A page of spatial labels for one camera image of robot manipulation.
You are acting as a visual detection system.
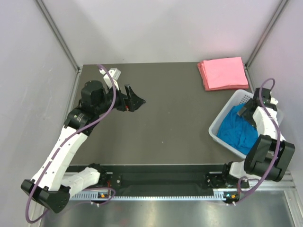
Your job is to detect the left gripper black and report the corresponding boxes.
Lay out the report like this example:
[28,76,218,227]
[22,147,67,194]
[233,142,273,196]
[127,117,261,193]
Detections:
[95,83,145,115]

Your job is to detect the blue t shirt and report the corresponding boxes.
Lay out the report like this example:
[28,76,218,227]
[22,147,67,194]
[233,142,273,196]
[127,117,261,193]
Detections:
[217,104,258,155]

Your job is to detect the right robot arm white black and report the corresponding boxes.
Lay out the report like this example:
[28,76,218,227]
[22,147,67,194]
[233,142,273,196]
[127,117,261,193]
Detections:
[221,88,295,187]

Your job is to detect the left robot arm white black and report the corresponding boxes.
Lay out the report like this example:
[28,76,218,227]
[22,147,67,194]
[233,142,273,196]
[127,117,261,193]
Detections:
[21,80,145,213]

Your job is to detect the folded pink t shirt stack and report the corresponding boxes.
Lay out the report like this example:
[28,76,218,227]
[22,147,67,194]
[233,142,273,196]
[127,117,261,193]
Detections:
[197,57,249,91]

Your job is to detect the white perforated plastic basket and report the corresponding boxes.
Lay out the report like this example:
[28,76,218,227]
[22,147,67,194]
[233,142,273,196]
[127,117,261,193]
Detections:
[208,89,285,159]

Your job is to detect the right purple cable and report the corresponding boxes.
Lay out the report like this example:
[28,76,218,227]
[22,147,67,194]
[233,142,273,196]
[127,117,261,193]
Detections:
[233,79,282,205]

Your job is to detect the purple cable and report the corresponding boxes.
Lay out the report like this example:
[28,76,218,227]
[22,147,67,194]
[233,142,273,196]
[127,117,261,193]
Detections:
[25,64,117,223]
[233,79,282,205]

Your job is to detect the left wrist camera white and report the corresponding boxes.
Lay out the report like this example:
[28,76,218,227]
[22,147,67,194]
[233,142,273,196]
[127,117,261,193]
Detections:
[100,68,121,90]

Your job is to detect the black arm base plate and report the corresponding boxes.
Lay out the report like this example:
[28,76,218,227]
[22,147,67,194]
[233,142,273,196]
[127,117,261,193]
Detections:
[94,164,238,197]

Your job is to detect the aluminium frame rail front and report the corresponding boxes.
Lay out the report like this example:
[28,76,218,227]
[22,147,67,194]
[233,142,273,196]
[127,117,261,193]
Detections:
[35,171,296,192]

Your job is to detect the right aluminium corner post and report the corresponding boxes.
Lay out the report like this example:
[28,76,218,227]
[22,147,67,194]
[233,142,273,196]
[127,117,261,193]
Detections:
[245,0,290,69]

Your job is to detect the aluminium corner post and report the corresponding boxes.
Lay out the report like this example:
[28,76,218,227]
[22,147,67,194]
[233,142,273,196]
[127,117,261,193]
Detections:
[34,0,80,72]
[245,0,290,69]

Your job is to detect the slotted grey cable duct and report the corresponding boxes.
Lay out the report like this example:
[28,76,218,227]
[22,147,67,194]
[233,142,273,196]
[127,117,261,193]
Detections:
[70,191,239,201]

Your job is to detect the left aluminium corner post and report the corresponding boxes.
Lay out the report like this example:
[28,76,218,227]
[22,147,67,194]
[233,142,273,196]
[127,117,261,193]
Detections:
[34,0,80,72]

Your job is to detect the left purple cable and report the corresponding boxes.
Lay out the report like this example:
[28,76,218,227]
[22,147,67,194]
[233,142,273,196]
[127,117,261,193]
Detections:
[25,64,117,223]

